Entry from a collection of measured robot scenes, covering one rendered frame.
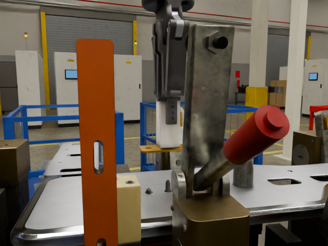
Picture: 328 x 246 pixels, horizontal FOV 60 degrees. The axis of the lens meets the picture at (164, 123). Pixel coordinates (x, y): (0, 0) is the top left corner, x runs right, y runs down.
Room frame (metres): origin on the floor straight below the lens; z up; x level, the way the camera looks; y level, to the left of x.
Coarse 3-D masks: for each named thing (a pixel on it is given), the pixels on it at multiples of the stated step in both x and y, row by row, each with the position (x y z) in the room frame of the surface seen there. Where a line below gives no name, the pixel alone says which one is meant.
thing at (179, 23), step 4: (172, 12) 0.39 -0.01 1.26; (176, 12) 0.39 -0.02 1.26; (172, 16) 0.38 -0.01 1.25; (176, 16) 0.38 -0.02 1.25; (176, 20) 0.36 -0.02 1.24; (180, 20) 0.36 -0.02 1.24; (176, 24) 0.36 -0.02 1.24; (180, 24) 0.36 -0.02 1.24; (176, 28) 0.36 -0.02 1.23; (180, 28) 0.36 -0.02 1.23; (176, 32) 0.36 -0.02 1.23; (180, 32) 0.36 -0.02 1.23; (176, 36) 0.37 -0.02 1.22; (180, 36) 0.37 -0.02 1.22
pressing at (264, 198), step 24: (264, 168) 0.54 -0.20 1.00; (288, 168) 0.54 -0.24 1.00; (312, 168) 0.54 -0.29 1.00; (48, 192) 0.41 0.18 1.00; (72, 192) 0.41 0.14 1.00; (144, 192) 0.41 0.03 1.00; (168, 192) 0.41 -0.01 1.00; (240, 192) 0.41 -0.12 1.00; (264, 192) 0.41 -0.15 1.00; (288, 192) 0.41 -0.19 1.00; (312, 192) 0.41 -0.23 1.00; (24, 216) 0.34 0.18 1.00; (48, 216) 0.33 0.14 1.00; (72, 216) 0.33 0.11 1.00; (144, 216) 0.33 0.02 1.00; (168, 216) 0.33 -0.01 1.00; (264, 216) 0.34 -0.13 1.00; (288, 216) 0.35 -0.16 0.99; (312, 216) 0.36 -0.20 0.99; (24, 240) 0.28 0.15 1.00; (48, 240) 0.28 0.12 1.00; (72, 240) 0.29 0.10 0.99
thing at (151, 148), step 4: (180, 144) 0.44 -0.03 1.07; (140, 148) 0.41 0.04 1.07; (144, 148) 0.41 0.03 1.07; (148, 148) 0.42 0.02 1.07; (152, 148) 0.41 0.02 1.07; (156, 148) 0.41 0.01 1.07; (160, 148) 0.41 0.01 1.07; (164, 148) 0.41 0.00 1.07; (168, 148) 0.41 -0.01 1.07; (172, 148) 0.41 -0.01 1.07; (176, 148) 0.41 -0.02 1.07; (180, 148) 0.41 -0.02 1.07; (144, 152) 0.40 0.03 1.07; (148, 152) 0.40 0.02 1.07; (152, 152) 0.40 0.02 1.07; (156, 152) 0.40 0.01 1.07
